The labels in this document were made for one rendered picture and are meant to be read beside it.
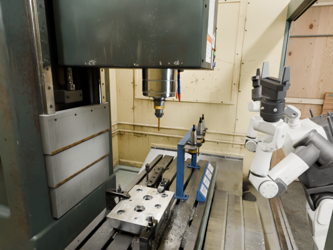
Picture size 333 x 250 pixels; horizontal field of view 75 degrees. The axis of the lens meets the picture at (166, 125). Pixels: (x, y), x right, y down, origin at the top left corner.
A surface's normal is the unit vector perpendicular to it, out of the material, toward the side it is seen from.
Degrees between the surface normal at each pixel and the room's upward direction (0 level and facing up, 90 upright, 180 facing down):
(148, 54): 90
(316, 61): 90
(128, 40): 90
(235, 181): 24
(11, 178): 90
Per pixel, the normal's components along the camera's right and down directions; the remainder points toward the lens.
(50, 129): 0.95, 0.09
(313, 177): -0.23, 0.39
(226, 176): -0.11, -0.80
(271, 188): 0.03, 0.24
